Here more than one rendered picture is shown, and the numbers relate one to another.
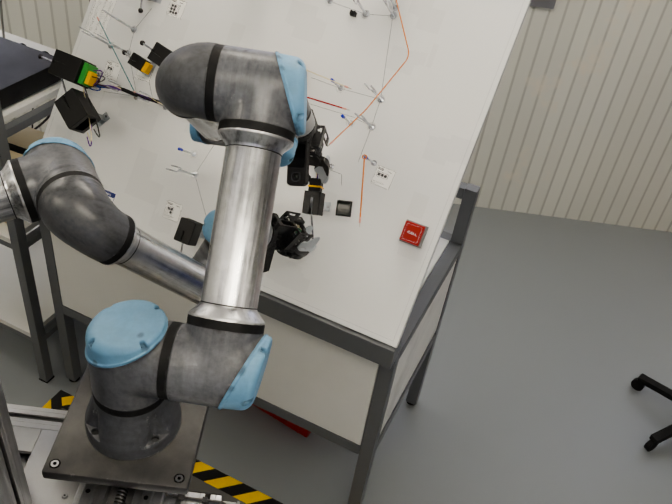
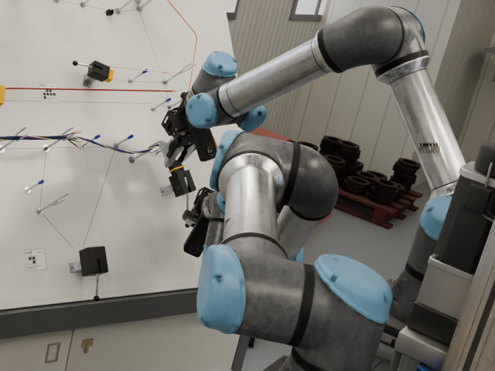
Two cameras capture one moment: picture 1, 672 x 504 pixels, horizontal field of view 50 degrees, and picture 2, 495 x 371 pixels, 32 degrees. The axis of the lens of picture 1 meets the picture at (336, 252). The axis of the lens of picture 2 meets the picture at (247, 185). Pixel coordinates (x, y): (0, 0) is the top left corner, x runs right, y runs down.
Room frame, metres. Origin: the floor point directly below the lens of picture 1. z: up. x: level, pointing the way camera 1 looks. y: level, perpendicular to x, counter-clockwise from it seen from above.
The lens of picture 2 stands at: (0.34, 1.84, 1.83)
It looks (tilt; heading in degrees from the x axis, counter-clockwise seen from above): 18 degrees down; 298
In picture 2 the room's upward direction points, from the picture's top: 14 degrees clockwise
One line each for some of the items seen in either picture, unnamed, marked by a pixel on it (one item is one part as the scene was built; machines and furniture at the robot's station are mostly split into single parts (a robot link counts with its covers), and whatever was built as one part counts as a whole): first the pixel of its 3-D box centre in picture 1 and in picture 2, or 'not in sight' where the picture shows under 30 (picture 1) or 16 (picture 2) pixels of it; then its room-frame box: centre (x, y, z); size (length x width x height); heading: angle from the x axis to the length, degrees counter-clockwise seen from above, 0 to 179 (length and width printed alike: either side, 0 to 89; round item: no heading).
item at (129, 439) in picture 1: (132, 401); (429, 291); (0.72, 0.28, 1.21); 0.15 x 0.15 x 0.10
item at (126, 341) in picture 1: (132, 352); (448, 236); (0.72, 0.28, 1.33); 0.13 x 0.12 x 0.14; 90
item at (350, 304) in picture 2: not in sight; (340, 310); (0.71, 0.78, 1.33); 0.13 x 0.12 x 0.14; 34
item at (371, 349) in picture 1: (198, 269); (80, 311); (1.48, 0.36, 0.83); 1.18 x 0.06 x 0.06; 70
